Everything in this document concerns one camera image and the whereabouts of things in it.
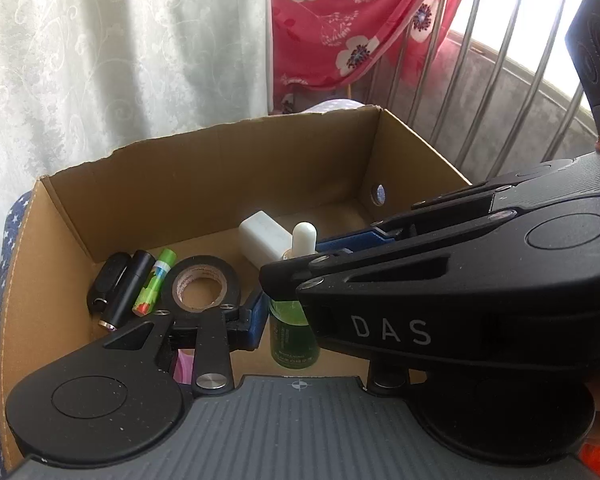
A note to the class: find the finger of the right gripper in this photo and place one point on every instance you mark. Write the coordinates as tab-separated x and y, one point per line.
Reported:
356	241

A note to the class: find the metal window railing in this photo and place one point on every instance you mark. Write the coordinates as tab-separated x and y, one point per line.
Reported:
500	93

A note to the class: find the red floral cloth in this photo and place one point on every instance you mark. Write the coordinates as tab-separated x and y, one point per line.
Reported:
322	45

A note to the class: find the brown cardboard box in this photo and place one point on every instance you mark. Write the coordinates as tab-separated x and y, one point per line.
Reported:
205	219

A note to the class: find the black tube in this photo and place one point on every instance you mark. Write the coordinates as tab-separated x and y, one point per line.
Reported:
119	308

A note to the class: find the blue star patterned blanket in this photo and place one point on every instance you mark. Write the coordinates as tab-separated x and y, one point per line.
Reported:
10	309

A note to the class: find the black electrical tape roll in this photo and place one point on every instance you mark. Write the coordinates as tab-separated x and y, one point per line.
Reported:
198	283

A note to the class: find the white power adapter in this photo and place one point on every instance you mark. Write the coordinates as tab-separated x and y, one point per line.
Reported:
263	240

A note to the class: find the pink plastic cup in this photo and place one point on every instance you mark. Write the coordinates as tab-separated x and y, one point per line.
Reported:
183	369

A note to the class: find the white embossed curtain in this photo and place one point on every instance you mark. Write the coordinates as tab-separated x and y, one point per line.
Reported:
81	78

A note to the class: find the green lip balm stick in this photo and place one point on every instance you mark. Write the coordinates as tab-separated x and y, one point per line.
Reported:
149	293

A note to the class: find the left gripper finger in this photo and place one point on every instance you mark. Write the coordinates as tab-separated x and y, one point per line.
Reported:
253	315

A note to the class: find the green glass dropper bottle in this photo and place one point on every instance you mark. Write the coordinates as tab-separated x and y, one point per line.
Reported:
293	344

